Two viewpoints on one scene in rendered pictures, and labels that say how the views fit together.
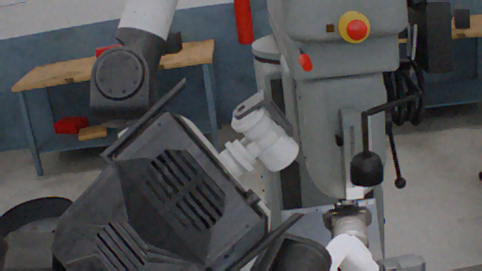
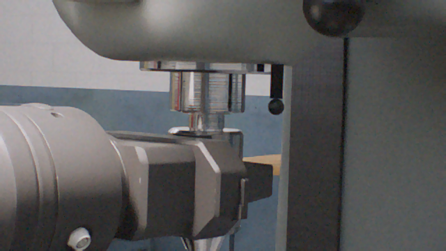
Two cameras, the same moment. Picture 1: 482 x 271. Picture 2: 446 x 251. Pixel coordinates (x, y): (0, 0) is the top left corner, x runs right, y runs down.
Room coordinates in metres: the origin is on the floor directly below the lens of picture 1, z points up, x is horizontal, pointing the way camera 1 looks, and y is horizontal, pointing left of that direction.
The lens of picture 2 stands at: (0.83, -0.55, 1.30)
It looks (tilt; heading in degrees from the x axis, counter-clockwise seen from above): 3 degrees down; 33
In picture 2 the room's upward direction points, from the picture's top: 2 degrees clockwise
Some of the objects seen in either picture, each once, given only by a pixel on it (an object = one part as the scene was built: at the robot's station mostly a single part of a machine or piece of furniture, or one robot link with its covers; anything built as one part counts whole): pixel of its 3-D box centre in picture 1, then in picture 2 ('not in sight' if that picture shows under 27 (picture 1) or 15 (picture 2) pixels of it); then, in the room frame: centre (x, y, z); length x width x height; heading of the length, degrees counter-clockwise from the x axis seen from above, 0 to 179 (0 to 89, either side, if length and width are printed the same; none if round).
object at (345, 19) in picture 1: (353, 26); not in sight; (1.08, -0.23, 1.76); 0.06 x 0.02 x 0.06; 89
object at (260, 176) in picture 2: not in sight; (242, 183); (1.30, -0.26, 1.24); 0.06 x 0.02 x 0.03; 172
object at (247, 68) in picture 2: not in sight; (208, 66); (1.31, -0.23, 1.31); 0.09 x 0.09 x 0.01
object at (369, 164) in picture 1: (366, 166); not in sight; (1.08, -0.24, 1.47); 0.07 x 0.07 x 0.06
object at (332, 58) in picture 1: (333, 38); not in sight; (1.35, -0.23, 1.68); 0.34 x 0.24 x 0.10; 179
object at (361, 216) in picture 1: (348, 229); (93, 190); (1.22, -0.22, 1.24); 0.13 x 0.12 x 0.10; 82
